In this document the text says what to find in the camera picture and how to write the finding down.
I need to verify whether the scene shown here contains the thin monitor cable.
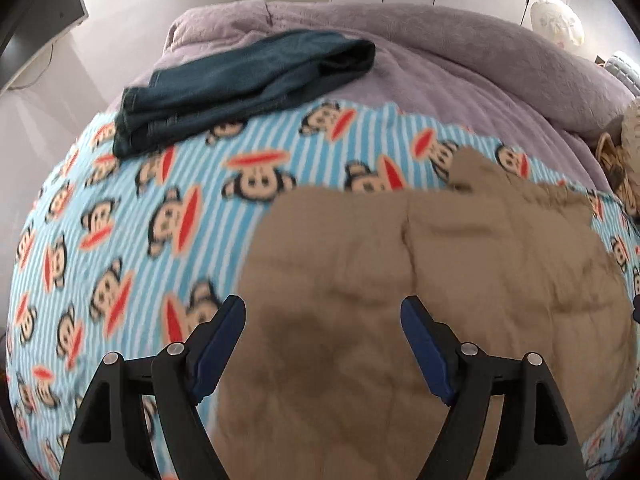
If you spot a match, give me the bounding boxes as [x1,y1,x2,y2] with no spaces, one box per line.
[10,42,54,92]

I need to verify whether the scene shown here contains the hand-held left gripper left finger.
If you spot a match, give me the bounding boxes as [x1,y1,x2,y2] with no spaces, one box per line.
[60,295,247,480]

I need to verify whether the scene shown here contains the tan woven bag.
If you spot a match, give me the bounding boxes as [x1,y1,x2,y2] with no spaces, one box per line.
[595,132,640,216]

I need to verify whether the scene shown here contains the round beige pleated cushion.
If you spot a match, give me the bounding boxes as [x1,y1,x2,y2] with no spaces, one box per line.
[620,105,640,154]

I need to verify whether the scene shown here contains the monkey print striped blanket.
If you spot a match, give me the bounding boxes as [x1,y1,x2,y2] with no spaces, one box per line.
[7,100,640,480]

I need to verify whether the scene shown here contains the purple fleece duvet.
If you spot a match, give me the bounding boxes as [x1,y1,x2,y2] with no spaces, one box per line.
[120,1,636,196]

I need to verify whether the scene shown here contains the dark teal jeans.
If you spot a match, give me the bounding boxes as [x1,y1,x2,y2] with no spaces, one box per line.
[112,30,377,157]

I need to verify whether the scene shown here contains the floral white pillow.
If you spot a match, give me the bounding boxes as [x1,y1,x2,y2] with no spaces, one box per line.
[530,0,586,52]

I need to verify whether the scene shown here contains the grey quilted headboard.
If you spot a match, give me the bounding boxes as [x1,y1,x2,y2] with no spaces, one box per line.
[602,50,640,96]

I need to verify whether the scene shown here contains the tan puffer jacket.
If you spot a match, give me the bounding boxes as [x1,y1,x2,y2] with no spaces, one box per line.
[207,147,636,480]

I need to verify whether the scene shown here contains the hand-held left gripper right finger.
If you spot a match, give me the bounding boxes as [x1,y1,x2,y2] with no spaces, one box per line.
[400,295,586,480]

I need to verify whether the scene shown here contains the flat screen monitor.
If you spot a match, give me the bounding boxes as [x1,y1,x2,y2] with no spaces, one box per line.
[0,0,89,88]

